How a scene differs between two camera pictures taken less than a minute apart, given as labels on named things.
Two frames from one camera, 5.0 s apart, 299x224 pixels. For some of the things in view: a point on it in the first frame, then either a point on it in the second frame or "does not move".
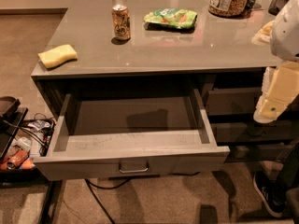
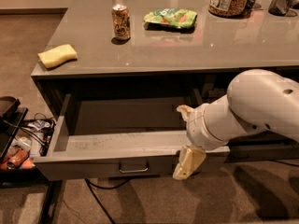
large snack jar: x=230 y=1 does not move
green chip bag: x=173 y=17 does not move
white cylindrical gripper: x=287 y=35 → x=196 y=129
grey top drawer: x=131 y=133 does not move
